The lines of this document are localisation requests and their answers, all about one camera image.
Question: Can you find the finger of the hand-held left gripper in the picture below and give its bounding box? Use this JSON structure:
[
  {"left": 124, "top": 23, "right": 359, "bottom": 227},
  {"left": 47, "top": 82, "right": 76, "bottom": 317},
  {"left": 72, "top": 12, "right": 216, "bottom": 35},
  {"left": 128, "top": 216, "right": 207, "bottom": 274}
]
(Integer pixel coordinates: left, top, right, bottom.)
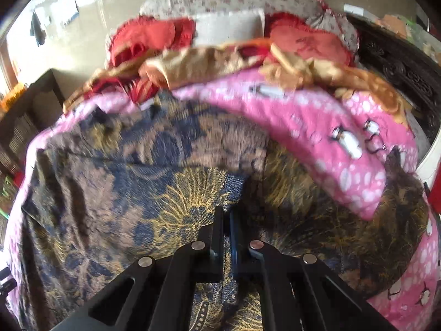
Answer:
[{"left": 0, "top": 267, "right": 18, "bottom": 298}]

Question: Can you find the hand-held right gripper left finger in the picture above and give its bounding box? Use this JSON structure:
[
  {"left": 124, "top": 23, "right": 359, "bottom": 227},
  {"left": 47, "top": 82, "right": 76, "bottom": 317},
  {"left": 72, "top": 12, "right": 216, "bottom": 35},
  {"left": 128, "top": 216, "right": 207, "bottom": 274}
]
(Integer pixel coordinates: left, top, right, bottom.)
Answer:
[{"left": 52, "top": 206, "right": 226, "bottom": 331}]

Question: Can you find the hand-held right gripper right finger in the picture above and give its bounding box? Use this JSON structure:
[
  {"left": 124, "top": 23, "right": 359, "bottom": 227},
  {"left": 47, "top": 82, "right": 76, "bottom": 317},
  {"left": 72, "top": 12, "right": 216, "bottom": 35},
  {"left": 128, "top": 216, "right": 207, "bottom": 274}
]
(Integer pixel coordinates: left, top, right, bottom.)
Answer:
[{"left": 229, "top": 210, "right": 397, "bottom": 331}]

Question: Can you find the dark blue floral garment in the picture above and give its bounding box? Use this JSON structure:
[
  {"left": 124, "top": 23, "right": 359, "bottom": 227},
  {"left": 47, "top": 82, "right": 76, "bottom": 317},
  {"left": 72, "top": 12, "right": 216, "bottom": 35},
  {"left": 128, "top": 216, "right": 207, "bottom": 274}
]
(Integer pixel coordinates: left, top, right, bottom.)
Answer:
[{"left": 21, "top": 90, "right": 431, "bottom": 331}]

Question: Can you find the pink penguin print blanket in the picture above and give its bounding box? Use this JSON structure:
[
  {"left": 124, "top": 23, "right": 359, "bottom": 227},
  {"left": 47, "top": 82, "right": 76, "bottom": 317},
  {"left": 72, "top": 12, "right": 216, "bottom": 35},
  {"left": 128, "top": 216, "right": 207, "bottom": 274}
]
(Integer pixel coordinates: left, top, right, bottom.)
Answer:
[{"left": 3, "top": 67, "right": 441, "bottom": 331}]

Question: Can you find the dark wooden cabinet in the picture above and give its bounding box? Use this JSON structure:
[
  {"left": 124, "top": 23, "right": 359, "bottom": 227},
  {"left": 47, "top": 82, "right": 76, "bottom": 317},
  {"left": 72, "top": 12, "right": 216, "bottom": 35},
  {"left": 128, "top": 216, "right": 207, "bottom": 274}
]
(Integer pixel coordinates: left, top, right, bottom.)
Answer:
[{"left": 0, "top": 69, "right": 66, "bottom": 180}]

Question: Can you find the red orange floral blanket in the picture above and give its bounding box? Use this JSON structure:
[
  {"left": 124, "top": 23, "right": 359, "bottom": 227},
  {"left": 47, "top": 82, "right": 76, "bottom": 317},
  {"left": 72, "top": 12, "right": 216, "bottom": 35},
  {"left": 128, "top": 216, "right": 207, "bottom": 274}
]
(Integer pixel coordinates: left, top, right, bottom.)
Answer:
[{"left": 64, "top": 39, "right": 410, "bottom": 125}]

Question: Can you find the white round object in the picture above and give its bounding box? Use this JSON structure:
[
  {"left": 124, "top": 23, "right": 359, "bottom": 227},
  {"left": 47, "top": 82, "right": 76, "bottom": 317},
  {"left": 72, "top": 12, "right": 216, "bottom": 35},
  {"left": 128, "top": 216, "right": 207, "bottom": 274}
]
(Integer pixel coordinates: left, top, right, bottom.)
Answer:
[{"left": 415, "top": 141, "right": 441, "bottom": 194}]

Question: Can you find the white pillow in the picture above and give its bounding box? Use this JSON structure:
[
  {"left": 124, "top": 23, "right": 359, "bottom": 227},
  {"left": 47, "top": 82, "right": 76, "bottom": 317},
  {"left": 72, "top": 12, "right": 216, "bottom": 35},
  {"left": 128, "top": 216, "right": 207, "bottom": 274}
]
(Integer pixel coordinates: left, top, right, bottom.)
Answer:
[{"left": 193, "top": 9, "right": 266, "bottom": 47}]

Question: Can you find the red fringed cloth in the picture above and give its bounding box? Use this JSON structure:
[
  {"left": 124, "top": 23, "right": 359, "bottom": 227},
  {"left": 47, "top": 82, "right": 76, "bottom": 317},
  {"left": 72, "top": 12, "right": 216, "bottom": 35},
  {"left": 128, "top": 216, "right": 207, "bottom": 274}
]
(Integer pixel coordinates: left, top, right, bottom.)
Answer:
[{"left": 108, "top": 17, "right": 197, "bottom": 67}]

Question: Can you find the red fringed pillow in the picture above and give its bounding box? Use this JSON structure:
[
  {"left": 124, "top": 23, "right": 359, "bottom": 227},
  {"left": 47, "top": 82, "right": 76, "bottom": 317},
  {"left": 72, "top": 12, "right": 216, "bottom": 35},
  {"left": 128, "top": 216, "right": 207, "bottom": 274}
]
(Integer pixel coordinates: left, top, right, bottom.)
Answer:
[{"left": 267, "top": 12, "right": 355, "bottom": 68}]

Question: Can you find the dark carved wooden headboard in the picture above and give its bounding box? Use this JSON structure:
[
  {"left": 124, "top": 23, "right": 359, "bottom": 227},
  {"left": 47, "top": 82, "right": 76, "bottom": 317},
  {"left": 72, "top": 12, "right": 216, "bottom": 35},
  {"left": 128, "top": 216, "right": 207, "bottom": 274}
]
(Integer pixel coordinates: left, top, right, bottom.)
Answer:
[{"left": 345, "top": 10, "right": 441, "bottom": 142}]

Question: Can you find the dark hanging cloth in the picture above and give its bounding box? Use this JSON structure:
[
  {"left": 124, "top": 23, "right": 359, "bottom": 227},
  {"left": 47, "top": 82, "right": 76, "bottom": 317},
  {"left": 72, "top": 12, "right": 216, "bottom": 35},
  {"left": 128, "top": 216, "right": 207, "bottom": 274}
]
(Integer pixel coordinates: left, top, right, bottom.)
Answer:
[{"left": 29, "top": 10, "right": 47, "bottom": 47}]

